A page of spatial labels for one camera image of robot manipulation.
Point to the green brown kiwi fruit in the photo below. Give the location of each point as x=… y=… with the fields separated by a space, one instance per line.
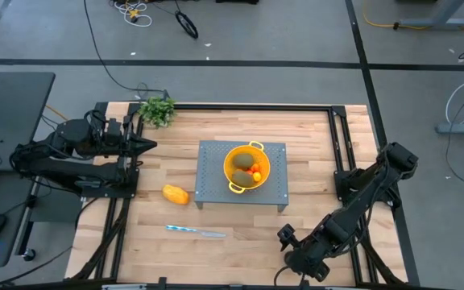
x=243 y=160
x=243 y=178

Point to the black desk top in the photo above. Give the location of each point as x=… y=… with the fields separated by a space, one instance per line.
x=14 y=121

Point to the black floor object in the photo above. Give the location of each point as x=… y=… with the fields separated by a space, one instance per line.
x=236 y=1

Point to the large yellow orange mango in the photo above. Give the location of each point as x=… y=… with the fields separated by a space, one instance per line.
x=175 y=194

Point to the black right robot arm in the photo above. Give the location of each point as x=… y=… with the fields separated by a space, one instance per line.
x=361 y=201

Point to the desk caster wheel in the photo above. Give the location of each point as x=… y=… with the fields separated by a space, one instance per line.
x=29 y=255

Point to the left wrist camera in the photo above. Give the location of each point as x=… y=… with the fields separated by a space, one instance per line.
x=114 y=129

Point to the grey metal stand base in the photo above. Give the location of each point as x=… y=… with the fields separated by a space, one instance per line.
x=437 y=22
x=461 y=128

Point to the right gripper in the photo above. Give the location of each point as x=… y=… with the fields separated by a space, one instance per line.
x=308 y=255

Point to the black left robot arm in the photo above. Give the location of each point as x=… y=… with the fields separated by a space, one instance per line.
x=55 y=173

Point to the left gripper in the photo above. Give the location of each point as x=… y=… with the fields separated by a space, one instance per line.
x=115 y=147

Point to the potted green plant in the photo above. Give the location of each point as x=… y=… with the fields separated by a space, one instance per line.
x=157 y=113

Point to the small orange yellow pear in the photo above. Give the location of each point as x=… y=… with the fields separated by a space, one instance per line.
x=257 y=176

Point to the black aluminium table frame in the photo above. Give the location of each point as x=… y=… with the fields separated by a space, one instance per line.
x=236 y=107

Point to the grey perforated metal shelf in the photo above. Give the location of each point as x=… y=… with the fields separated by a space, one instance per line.
x=212 y=177

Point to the yellow plastic colander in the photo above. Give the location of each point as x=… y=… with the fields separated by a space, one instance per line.
x=232 y=187

